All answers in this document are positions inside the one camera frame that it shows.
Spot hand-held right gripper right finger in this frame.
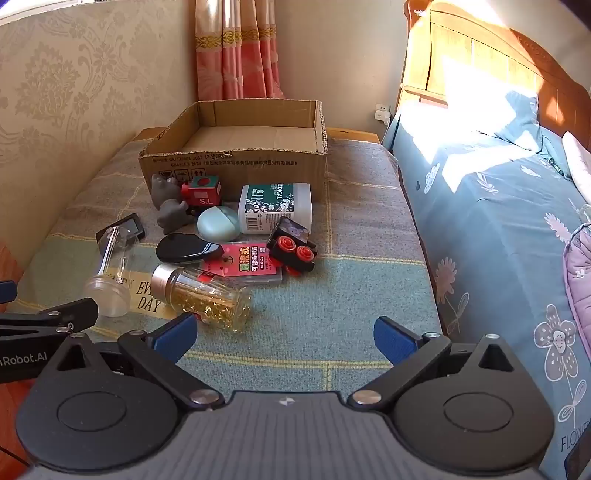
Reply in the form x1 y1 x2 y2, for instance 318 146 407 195
346 316 515 409

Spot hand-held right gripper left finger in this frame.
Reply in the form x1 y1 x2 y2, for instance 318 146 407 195
55 313 225 409

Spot clear plastic jar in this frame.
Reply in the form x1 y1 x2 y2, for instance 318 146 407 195
83 225 138 318

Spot jar of gold capsules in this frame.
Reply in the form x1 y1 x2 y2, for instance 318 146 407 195
151 263 253 332

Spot glossy black oval case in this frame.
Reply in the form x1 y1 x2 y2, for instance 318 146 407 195
156 233 225 265

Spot pink refill card case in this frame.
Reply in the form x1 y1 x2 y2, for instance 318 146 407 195
201 243 283 285

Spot small black square box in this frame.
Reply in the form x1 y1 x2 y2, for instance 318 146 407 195
112 213 145 241

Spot black toy block red wheels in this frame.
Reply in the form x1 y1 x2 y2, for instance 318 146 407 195
267 216 319 278

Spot brown cardboard box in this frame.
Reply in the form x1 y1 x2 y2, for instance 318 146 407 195
137 99 329 204

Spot light blue egg-shaped case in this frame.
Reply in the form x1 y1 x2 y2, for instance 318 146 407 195
197 205 241 242

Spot grey hippo toy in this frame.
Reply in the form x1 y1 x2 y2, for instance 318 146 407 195
151 172 197 232

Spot blue floral bed sheet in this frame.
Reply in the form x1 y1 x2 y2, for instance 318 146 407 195
381 90 591 480

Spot red toy train block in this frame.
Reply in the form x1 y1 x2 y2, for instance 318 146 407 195
180 175 223 216

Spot white bottle green label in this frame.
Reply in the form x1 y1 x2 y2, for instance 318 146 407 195
238 182 314 234

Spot pink quilt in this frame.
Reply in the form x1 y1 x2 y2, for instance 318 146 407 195
561 222 591 352

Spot blue floral pillow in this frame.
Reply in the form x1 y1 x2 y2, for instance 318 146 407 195
485 90 560 153

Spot white pink pillow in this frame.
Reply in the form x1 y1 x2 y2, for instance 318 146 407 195
562 131 591 204

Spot pink patterned curtain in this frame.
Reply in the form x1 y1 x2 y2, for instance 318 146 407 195
194 0 285 100

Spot wooden headboard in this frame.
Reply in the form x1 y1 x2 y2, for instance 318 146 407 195
397 0 591 139

